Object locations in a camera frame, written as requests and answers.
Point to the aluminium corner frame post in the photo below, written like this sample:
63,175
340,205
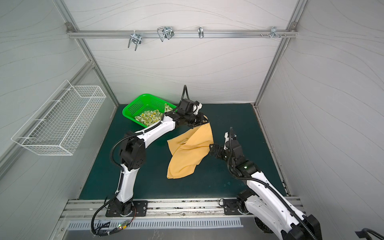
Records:
291,27

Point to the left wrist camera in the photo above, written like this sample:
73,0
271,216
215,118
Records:
188,107

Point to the metal ring clamp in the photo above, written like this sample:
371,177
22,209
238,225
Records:
201,32

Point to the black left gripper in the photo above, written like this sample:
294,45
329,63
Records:
201,116

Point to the metal bolt bracket right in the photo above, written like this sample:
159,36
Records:
274,33

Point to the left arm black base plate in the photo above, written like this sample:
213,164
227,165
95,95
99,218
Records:
138,208

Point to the yellow tan skirt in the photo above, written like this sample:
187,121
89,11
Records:
188,150

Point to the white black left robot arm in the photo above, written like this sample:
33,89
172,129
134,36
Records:
133,148

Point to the white vent strip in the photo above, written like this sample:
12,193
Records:
149,224

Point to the metal u-bolt clamp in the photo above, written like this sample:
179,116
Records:
134,40
165,32

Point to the left rear frame post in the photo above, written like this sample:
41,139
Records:
68,18

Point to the green plastic basket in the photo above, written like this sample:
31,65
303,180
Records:
143,100

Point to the lemon print skirt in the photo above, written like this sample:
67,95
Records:
150,115

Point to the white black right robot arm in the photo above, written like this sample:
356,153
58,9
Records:
272,211

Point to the aluminium top crossbar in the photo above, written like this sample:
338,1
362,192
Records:
179,34

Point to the white wire wall basket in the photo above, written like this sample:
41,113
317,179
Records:
58,126

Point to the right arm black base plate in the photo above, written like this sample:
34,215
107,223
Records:
233,207

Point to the metal U-bolt clamp middle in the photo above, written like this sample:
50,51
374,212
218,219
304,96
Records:
165,32

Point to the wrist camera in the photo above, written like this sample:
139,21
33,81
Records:
231,141
188,107

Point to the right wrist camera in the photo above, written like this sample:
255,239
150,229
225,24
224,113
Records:
231,141

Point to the metal U-bolt clamp left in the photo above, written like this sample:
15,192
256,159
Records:
134,40

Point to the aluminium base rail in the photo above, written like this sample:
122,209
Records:
157,208

